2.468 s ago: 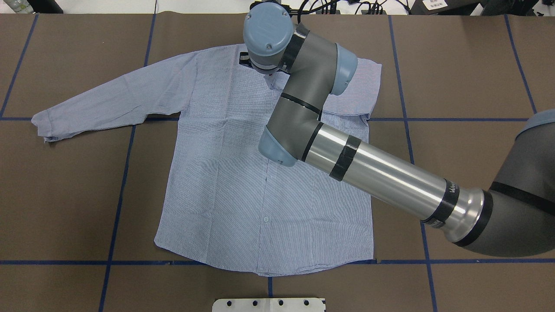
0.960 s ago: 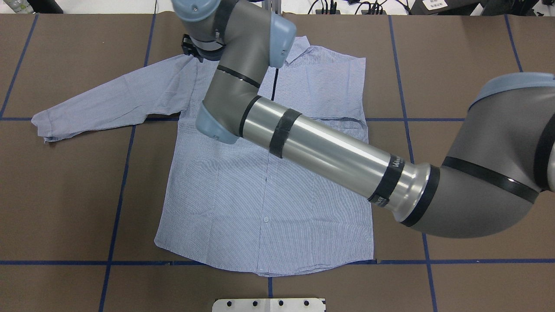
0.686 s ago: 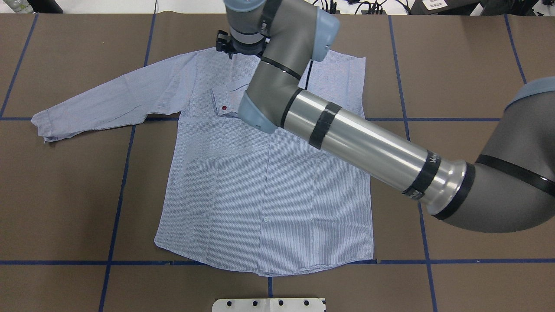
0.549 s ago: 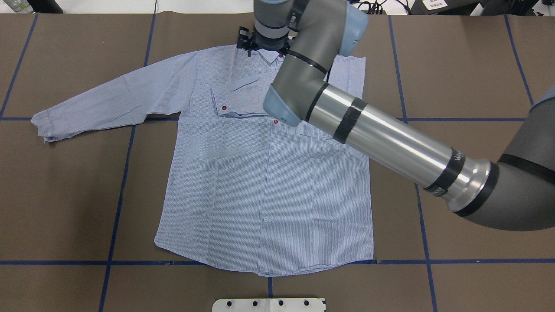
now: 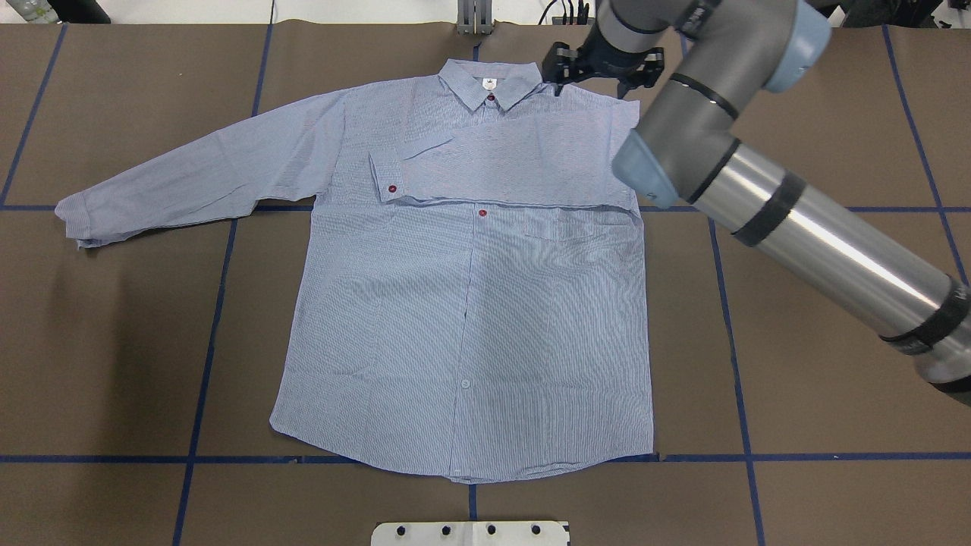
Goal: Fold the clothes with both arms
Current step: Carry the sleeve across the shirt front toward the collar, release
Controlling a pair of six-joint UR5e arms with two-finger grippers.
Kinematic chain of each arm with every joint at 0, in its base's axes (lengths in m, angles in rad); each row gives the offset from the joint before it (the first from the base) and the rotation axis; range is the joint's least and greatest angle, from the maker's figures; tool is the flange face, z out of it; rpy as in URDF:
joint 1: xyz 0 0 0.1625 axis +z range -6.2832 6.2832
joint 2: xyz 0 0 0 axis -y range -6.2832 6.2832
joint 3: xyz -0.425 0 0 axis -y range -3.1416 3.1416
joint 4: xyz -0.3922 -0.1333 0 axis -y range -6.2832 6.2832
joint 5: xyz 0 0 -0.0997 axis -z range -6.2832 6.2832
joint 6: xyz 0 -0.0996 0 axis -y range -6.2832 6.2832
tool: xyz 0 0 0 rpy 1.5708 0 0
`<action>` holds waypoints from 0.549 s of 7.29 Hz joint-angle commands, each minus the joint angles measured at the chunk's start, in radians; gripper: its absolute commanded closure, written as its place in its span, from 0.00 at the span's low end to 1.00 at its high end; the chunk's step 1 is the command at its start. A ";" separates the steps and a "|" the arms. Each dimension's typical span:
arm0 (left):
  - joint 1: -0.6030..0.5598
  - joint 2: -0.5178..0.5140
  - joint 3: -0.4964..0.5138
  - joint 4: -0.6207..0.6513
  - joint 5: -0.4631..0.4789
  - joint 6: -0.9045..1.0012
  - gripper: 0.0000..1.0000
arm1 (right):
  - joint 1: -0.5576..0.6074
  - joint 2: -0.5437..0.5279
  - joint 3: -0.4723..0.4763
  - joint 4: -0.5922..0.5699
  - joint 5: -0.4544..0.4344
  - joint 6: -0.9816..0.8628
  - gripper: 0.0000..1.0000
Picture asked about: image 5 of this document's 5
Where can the light blue striped shirt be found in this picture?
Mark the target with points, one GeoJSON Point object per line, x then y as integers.
{"type": "Point", "coordinates": [473, 301]}

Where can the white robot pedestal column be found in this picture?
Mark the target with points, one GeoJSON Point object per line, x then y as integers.
{"type": "Point", "coordinates": [526, 532]}

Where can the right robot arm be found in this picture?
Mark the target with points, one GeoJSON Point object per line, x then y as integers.
{"type": "Point", "coordinates": [683, 148]}

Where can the aluminium frame post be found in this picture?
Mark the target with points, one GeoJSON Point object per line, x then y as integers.
{"type": "Point", "coordinates": [475, 17]}

